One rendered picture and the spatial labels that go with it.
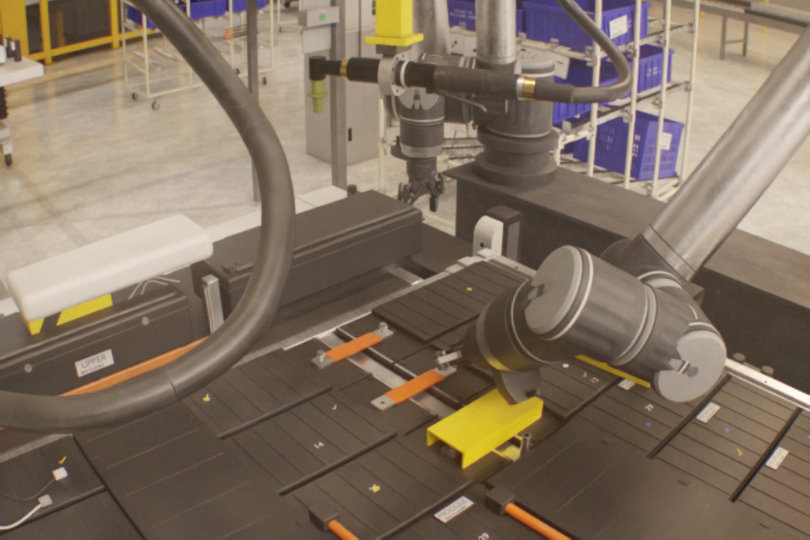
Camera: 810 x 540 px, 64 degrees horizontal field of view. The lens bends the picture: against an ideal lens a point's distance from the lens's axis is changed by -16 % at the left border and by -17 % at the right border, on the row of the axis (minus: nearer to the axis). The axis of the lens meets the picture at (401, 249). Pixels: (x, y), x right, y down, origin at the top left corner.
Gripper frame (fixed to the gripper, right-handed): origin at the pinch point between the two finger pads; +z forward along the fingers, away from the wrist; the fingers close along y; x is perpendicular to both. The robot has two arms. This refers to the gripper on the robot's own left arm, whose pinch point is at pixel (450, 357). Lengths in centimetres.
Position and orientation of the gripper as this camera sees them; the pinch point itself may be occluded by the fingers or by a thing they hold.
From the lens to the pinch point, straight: 114.9
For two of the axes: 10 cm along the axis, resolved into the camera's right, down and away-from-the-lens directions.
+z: -4.0, 2.9, 8.7
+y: -8.6, 2.2, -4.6
